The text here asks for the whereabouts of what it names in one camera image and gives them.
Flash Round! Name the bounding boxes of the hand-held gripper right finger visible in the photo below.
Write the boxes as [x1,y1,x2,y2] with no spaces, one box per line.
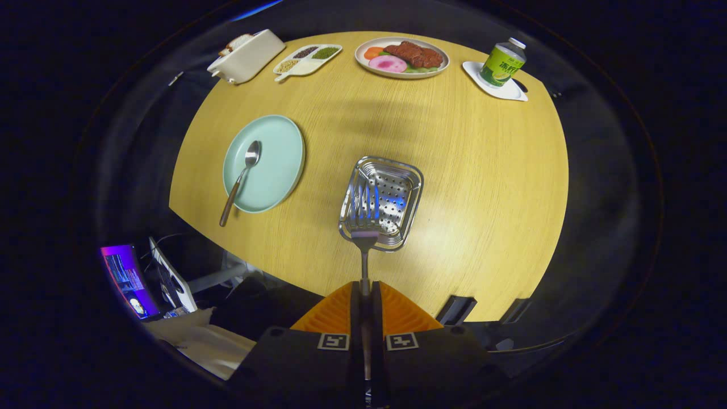
[372,281,509,409]

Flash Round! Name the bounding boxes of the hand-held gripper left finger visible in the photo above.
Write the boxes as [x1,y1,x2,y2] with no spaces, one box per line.
[227,281,364,409]

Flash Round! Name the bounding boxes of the metal fork with dark handle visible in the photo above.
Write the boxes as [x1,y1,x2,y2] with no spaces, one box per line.
[348,185,381,381]

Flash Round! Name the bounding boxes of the metal spoon with brown handle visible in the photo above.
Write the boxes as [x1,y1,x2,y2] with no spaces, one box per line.
[219,140,262,228]

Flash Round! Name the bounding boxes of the white cloth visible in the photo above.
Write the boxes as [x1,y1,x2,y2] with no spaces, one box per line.
[145,307,256,380]

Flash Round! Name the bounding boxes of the perforated metal basket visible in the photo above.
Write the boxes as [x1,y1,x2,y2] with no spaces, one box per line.
[339,156,424,252]

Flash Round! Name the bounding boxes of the light green plate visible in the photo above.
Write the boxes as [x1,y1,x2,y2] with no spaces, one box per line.
[223,115,306,214]

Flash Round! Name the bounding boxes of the white coaster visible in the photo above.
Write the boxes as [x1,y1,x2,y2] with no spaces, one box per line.
[462,61,529,102]

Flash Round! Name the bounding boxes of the white food plate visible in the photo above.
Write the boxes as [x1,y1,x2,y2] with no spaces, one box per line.
[354,36,450,79]

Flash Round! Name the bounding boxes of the white divided dish with beans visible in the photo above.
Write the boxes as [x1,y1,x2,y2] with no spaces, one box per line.
[273,44,343,83]

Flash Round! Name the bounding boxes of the pink round food slice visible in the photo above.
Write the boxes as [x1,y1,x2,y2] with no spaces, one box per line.
[369,55,408,74]

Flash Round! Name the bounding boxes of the green label drink bottle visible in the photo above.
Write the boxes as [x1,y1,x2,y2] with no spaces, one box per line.
[479,37,528,89]

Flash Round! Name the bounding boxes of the brown meat slices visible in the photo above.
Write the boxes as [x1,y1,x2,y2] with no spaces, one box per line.
[385,40,444,69]

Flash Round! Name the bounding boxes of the white toaster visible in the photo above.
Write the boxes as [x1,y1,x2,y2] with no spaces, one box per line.
[207,29,286,85]

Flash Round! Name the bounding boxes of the toast bread slice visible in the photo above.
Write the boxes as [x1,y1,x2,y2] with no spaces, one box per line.
[219,33,256,57]

